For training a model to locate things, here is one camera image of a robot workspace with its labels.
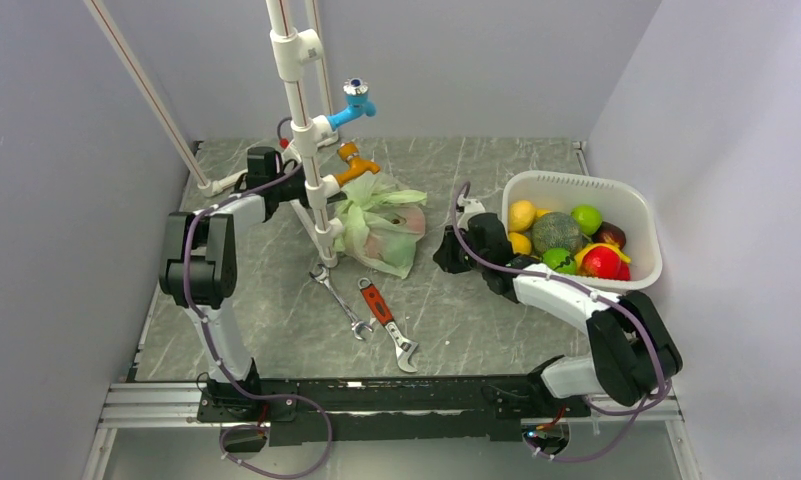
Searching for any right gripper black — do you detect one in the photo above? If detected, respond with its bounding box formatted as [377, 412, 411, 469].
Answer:
[432, 223, 489, 274]

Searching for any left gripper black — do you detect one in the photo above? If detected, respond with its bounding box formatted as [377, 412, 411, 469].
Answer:
[272, 159, 348, 210]

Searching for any pale green plastic bag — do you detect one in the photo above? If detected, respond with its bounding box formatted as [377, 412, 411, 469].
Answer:
[333, 173, 428, 279]

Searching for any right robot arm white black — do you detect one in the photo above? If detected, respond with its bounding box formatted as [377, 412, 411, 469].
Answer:
[433, 213, 683, 415]

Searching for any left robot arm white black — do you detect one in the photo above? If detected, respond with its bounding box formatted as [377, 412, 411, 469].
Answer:
[159, 147, 305, 420]

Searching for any yellow lemon lower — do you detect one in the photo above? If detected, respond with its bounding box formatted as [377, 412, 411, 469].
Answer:
[508, 232, 533, 255]

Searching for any yellow lemon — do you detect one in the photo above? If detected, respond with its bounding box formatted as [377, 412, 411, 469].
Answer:
[508, 200, 537, 233]
[508, 232, 533, 255]

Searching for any yellow lemon upper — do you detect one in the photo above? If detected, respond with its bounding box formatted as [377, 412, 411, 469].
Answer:
[508, 200, 537, 233]

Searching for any green striped ball fruit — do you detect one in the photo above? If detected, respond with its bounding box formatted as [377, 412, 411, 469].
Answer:
[541, 247, 578, 275]

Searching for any orange faucet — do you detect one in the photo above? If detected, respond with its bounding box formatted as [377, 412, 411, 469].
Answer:
[334, 142, 381, 187]

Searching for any light green lime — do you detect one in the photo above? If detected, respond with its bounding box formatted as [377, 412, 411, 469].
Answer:
[571, 204, 604, 237]

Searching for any blue faucet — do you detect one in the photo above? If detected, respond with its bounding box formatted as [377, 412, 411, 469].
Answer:
[327, 77, 376, 131]

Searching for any red apple in basket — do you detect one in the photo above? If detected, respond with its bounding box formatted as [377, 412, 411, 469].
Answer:
[578, 250, 625, 280]

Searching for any dark red plum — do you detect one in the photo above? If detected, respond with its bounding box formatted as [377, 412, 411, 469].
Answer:
[592, 221, 627, 250]

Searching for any yellow banana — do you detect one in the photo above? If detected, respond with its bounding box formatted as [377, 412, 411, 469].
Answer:
[574, 243, 632, 266]

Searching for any white plastic basket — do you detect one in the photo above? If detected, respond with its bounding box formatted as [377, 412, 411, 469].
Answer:
[501, 171, 663, 292]

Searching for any silver combination wrench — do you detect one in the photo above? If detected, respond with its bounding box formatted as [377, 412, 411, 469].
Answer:
[309, 263, 373, 341]

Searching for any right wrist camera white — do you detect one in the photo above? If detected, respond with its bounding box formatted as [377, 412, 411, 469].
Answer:
[456, 197, 486, 229]

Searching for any white pipe frame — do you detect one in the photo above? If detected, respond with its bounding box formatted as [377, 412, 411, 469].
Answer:
[84, 1, 343, 267]

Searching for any red handled adjustable wrench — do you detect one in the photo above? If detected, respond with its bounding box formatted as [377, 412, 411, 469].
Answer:
[358, 278, 418, 374]

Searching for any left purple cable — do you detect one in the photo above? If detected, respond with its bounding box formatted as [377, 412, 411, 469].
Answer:
[182, 158, 334, 480]

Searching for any purple cable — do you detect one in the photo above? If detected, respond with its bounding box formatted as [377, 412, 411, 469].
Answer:
[182, 158, 334, 480]
[450, 181, 674, 464]

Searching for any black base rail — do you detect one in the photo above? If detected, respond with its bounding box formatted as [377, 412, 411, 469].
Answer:
[197, 374, 590, 446]

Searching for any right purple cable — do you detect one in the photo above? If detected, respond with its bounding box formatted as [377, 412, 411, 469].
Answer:
[450, 181, 674, 464]

